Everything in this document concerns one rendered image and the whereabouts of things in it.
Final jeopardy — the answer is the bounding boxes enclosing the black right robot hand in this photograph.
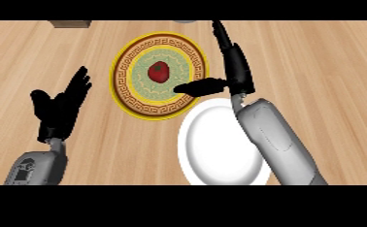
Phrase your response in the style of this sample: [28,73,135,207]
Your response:
[172,20,256,98]

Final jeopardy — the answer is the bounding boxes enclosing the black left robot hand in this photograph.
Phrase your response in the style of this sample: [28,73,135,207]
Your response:
[30,65,93,145]

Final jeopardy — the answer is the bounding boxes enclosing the yellow patterned plate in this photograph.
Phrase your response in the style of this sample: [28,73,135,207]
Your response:
[109,31,210,121]

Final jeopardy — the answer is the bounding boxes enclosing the plain white plate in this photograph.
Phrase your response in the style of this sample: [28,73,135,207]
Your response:
[176,97,272,186]

